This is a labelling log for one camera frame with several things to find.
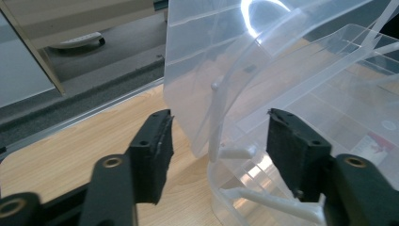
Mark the flat rounded floor device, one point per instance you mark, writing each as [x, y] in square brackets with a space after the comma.
[78, 40]

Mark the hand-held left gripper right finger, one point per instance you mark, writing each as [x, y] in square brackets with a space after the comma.
[298, 150]

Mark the white cabinet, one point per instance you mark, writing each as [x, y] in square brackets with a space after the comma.
[19, 72]

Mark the clear plastic storage box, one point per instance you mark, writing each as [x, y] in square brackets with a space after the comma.
[200, 47]

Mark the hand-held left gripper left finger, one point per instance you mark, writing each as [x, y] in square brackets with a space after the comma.
[150, 157]

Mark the red and white packet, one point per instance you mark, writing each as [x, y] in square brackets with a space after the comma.
[375, 147]

